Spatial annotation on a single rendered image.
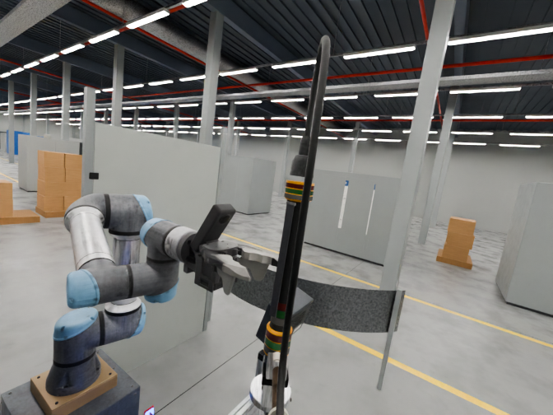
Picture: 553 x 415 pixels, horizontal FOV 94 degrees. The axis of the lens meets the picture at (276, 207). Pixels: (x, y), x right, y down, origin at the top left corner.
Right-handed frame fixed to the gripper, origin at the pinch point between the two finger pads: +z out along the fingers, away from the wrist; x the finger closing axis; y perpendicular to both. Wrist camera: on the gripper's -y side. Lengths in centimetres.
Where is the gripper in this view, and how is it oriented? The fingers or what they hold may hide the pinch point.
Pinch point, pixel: (264, 266)
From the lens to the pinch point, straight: 47.1
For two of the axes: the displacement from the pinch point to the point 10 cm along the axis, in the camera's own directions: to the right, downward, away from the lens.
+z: 8.2, 1.9, -5.5
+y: -1.3, 9.8, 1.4
